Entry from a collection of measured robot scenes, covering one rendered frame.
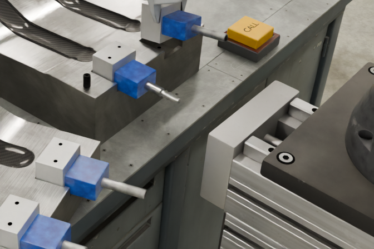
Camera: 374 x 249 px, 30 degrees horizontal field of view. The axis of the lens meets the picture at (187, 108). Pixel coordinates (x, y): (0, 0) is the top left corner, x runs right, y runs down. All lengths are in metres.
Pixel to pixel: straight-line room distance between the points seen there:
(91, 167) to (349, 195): 0.35
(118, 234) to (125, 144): 0.21
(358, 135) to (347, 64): 2.15
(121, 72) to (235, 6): 0.45
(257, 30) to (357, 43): 1.74
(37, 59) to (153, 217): 0.38
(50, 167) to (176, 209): 0.48
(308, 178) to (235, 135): 0.13
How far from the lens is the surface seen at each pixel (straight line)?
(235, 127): 0.72
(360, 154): 0.63
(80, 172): 0.84
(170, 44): 1.08
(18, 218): 0.78
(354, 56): 2.84
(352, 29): 3.03
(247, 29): 1.21
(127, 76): 0.94
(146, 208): 1.19
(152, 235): 1.27
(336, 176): 0.62
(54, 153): 0.85
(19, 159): 0.89
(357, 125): 0.65
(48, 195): 0.84
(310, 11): 1.37
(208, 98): 1.09
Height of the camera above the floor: 1.44
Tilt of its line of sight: 37 degrees down
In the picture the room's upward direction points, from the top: 6 degrees clockwise
